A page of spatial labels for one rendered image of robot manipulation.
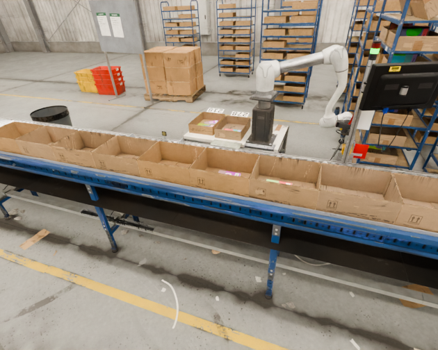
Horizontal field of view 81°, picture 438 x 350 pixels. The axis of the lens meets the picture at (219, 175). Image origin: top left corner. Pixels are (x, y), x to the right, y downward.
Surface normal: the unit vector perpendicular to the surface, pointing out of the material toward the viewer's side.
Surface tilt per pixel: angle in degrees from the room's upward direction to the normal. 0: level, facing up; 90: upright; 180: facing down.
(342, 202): 90
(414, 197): 89
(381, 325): 0
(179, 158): 89
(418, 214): 90
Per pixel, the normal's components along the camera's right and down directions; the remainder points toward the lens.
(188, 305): -0.04, -0.83
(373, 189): -0.34, 0.54
